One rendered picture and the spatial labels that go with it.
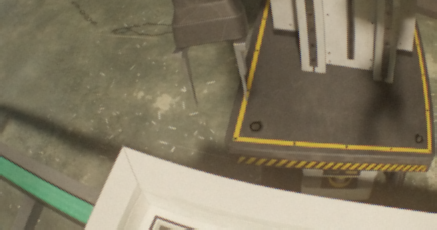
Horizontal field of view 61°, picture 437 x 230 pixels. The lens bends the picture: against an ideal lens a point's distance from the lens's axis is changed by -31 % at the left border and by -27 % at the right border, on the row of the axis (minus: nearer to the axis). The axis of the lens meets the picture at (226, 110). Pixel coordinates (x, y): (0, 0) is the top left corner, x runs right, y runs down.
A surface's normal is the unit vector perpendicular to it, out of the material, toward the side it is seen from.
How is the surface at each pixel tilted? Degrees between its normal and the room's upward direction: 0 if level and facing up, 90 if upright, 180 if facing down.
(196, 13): 63
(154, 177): 0
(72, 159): 0
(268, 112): 0
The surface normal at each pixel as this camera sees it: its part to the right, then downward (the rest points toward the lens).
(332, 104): -0.12, -0.64
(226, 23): -0.14, 0.45
